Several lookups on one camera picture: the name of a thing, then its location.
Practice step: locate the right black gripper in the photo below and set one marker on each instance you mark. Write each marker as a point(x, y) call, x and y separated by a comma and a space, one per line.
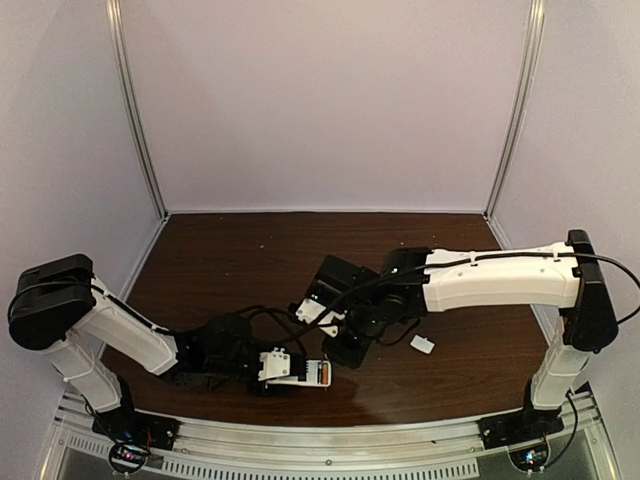
point(347, 345)

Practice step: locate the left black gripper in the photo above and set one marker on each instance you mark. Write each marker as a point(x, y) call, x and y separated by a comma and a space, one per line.
point(255, 382)

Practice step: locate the white red remote control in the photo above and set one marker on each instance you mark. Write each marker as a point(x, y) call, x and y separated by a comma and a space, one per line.
point(303, 375)

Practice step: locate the white battery cover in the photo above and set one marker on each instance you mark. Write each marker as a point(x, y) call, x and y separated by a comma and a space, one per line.
point(422, 344)

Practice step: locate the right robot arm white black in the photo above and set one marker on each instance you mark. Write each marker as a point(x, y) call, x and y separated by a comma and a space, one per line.
point(355, 305)

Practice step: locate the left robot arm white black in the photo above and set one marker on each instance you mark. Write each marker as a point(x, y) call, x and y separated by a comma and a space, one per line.
point(58, 303)

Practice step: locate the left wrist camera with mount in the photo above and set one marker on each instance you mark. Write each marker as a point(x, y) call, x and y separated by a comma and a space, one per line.
point(275, 364)

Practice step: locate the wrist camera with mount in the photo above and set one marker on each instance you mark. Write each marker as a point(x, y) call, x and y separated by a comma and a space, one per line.
point(313, 315)
point(275, 364)

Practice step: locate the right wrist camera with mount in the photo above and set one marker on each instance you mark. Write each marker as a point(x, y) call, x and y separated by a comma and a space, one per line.
point(313, 315)

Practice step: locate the front aluminium rail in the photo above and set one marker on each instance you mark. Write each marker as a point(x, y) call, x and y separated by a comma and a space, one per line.
point(450, 449)

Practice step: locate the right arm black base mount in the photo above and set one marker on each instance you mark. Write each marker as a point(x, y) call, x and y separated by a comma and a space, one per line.
point(525, 433)

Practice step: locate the left aluminium frame post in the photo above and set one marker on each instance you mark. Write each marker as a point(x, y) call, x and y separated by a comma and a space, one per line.
point(123, 67)

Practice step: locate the aluminium frame post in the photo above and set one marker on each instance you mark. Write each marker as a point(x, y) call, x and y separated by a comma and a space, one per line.
point(123, 67)
point(527, 71)

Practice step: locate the right aluminium frame post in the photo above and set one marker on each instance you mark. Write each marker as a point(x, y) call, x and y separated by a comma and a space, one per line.
point(527, 71)

